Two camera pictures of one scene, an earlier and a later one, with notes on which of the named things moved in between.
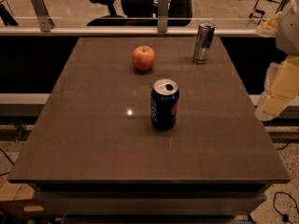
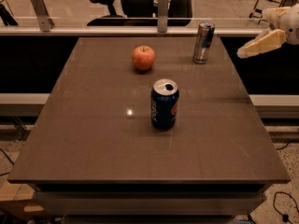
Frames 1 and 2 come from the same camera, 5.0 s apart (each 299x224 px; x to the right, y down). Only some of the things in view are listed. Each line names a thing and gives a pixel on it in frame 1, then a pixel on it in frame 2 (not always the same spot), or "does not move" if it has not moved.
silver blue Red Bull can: (203, 42) does not move
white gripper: (288, 32) → (291, 28)
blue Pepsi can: (164, 104) does not move
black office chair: (140, 7) does not move
